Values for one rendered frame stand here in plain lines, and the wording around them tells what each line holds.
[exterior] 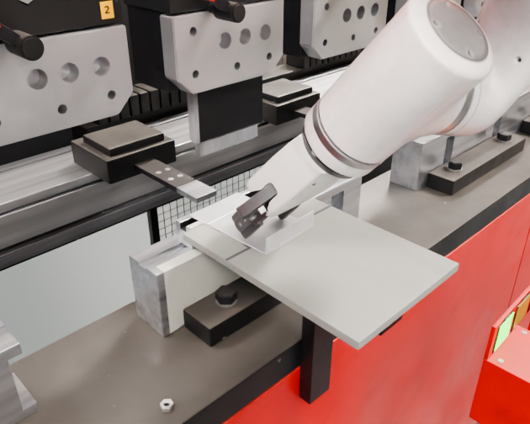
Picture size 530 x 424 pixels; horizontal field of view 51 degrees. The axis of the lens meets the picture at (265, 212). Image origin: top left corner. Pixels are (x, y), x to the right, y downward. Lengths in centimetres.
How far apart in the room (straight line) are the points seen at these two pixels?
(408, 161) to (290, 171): 54
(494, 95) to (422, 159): 53
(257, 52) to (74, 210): 40
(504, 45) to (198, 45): 28
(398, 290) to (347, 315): 7
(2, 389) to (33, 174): 38
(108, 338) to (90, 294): 158
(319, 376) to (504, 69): 43
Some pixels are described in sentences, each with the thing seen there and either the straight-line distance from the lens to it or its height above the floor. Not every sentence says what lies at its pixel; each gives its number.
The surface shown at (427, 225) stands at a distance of 97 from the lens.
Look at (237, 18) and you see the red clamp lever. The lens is 56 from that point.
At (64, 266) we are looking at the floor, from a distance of 250.
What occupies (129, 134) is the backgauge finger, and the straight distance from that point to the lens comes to 89.
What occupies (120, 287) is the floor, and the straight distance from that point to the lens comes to 231.
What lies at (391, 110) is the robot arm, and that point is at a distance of 46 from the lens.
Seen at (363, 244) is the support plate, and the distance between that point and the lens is 66.
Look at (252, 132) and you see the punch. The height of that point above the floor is 109.
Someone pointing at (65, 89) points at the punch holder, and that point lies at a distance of 51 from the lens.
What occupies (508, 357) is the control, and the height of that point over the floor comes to 78.
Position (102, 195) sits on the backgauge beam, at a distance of 91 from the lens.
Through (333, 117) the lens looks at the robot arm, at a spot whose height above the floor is 118.
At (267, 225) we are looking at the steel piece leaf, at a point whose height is 100.
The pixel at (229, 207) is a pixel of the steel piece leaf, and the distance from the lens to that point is 72.
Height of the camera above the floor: 135
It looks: 29 degrees down
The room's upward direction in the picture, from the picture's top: straight up
